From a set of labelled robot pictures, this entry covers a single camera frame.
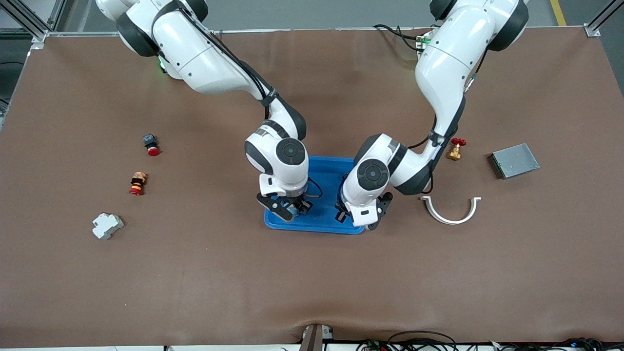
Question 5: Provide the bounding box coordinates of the blue plastic tray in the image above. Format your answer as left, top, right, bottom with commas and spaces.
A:
264, 156, 367, 235

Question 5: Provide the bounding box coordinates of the white semicircular pipe clamp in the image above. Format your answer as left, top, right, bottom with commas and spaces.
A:
420, 196, 482, 225

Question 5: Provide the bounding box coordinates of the silver metal power supply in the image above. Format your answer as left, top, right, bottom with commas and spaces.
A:
488, 143, 541, 180

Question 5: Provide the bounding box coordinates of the red yellow emergency stop button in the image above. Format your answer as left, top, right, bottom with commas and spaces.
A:
129, 172, 148, 196

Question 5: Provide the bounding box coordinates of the white circuit breaker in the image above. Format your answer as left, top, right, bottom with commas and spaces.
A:
92, 213, 125, 240

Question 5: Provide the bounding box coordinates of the brass valve red handle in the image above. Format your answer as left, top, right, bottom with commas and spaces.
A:
446, 137, 467, 161

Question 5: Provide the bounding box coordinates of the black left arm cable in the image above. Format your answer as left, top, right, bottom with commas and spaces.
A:
407, 46, 490, 195

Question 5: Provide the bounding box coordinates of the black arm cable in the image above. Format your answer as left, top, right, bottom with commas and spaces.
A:
407, 46, 490, 195
190, 15, 324, 199

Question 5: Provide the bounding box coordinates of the brown table edge post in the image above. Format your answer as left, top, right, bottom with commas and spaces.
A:
299, 324, 324, 351

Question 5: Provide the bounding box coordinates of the black looped cable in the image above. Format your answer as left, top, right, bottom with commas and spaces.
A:
387, 331, 459, 351

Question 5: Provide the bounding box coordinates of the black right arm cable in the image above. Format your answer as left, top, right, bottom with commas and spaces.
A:
190, 15, 324, 199

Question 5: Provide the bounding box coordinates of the black cable bundle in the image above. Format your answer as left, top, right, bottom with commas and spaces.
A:
487, 337, 624, 351

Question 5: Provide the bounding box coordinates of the aluminium frame beam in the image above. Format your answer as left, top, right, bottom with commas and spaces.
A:
584, 0, 624, 38
0, 0, 49, 49
47, 0, 67, 32

